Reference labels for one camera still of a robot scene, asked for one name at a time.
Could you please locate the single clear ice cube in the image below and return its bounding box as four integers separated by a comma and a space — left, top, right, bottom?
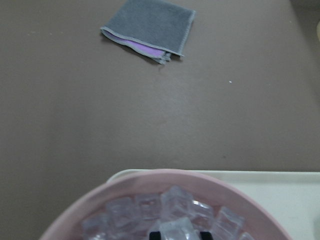
159, 217, 200, 240

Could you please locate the cream plastic tray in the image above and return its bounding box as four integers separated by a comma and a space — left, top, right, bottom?
107, 168, 320, 240

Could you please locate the pile of clear ice cubes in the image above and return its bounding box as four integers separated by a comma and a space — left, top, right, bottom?
81, 185, 253, 240

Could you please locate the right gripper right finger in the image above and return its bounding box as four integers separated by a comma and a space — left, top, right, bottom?
199, 231, 212, 240

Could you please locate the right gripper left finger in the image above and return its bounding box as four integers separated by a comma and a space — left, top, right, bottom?
149, 231, 162, 240

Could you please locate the pink bowl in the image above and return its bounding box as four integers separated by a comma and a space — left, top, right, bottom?
40, 169, 291, 240

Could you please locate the grey folded cloth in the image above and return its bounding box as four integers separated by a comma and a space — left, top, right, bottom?
100, 0, 196, 64

